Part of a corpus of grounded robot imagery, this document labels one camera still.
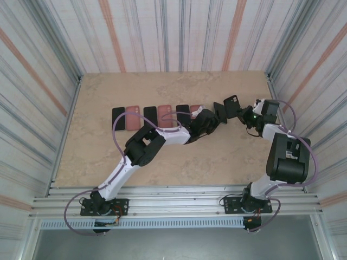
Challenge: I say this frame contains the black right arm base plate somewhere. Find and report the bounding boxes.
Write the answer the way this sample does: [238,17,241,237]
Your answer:
[224,196,273,215]

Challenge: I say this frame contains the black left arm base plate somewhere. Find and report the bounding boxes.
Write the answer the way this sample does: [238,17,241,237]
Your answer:
[80,198,130,217]

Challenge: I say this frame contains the black screen smartphone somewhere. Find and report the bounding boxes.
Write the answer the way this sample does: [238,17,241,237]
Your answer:
[143,106,158,128]
[213,101,229,125]
[112,107,126,132]
[176,104,190,127]

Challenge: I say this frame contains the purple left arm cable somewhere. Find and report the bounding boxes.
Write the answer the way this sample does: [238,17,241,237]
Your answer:
[63,109,203,237]

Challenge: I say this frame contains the grey slotted cable tray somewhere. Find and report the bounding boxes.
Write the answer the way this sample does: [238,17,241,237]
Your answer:
[40,218,245,230]

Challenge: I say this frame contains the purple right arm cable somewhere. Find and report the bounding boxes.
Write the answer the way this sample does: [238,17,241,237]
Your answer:
[248,99,320,233]

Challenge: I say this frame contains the pink silicone phone case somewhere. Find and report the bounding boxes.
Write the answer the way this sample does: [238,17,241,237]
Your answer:
[158,105,175,128]
[125,106,140,132]
[189,105,203,120]

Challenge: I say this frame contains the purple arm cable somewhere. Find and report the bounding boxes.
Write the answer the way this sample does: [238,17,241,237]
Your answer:
[63,109,203,237]
[248,99,320,233]

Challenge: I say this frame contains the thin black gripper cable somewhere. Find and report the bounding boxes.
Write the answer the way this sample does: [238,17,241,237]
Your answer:
[246,126,262,138]

